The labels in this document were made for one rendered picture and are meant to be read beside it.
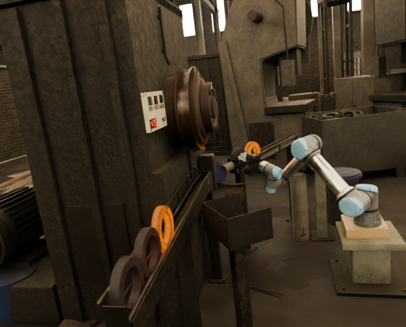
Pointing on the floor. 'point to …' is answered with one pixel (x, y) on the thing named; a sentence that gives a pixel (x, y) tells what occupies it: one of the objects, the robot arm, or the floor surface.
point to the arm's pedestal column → (370, 276)
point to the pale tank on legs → (341, 39)
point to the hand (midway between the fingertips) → (239, 157)
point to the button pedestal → (321, 234)
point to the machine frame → (99, 139)
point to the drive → (21, 256)
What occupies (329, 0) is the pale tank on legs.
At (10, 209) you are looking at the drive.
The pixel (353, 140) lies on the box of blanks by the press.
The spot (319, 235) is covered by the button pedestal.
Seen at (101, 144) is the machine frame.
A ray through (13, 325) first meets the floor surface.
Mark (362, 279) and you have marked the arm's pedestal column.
